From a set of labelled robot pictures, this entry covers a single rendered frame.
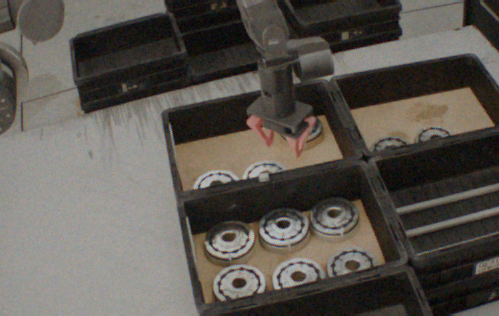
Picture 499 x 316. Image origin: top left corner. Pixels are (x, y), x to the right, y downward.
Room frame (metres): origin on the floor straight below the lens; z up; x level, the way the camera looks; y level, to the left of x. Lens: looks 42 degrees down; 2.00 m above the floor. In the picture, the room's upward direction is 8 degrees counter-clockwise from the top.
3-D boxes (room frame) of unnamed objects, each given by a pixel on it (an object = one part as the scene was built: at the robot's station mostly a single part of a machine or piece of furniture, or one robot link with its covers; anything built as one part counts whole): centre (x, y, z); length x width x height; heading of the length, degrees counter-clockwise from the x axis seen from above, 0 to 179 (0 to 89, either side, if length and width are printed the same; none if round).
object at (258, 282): (0.94, 0.04, 0.86); 0.10 x 0.10 x 0.01
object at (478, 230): (1.03, -0.47, 0.87); 0.40 x 0.30 x 0.11; 95
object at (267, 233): (1.07, -0.07, 0.86); 0.10 x 0.10 x 0.01
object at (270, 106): (1.07, -0.08, 1.18); 0.10 x 0.07 x 0.07; 48
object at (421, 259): (1.03, -0.47, 0.92); 0.40 x 0.30 x 0.02; 95
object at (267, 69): (1.07, -0.09, 1.24); 0.07 x 0.06 x 0.07; 99
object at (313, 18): (2.42, -0.45, 0.37); 0.40 x 0.30 x 0.45; 99
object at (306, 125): (1.06, -0.10, 1.11); 0.07 x 0.07 x 0.09; 48
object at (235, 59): (2.36, -0.05, 0.31); 0.40 x 0.30 x 0.34; 99
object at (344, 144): (1.29, -0.04, 0.87); 0.40 x 0.30 x 0.11; 95
